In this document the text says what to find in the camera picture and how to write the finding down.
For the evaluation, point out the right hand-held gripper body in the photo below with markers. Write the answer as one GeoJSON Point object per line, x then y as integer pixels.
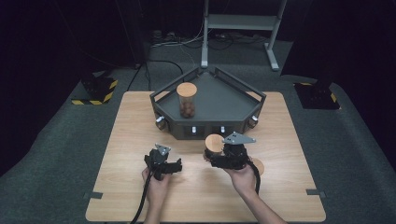
{"type": "Point", "coordinates": [236, 155]}

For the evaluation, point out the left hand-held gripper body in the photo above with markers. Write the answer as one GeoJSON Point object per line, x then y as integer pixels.
{"type": "Point", "coordinates": [157, 163]}

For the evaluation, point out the short glass jar wooden lid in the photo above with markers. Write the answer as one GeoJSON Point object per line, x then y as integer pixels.
{"type": "Point", "coordinates": [260, 166]}
{"type": "Point", "coordinates": [214, 142]}

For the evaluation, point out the dark grey corner rack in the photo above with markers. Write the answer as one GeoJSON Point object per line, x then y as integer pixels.
{"type": "Point", "coordinates": [224, 99]}

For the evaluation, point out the person's left hand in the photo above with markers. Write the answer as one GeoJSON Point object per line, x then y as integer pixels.
{"type": "Point", "coordinates": [157, 189]}

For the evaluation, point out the person's right hand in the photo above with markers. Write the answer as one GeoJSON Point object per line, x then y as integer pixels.
{"type": "Point", "coordinates": [244, 182]}

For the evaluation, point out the black dispenser with white lever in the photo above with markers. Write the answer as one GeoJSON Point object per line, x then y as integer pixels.
{"type": "Point", "coordinates": [194, 130]}
{"type": "Point", "coordinates": [222, 129]}
{"type": "Point", "coordinates": [160, 122]}

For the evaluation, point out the grey tape strip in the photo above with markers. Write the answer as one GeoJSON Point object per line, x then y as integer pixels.
{"type": "Point", "coordinates": [92, 195]}
{"type": "Point", "coordinates": [317, 193]}

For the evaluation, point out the black base with hazard stripes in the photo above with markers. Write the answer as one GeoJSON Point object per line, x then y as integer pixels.
{"type": "Point", "coordinates": [99, 88]}
{"type": "Point", "coordinates": [317, 96]}

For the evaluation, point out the grey metal stand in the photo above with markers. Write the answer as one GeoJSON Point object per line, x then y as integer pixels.
{"type": "Point", "coordinates": [239, 22]}

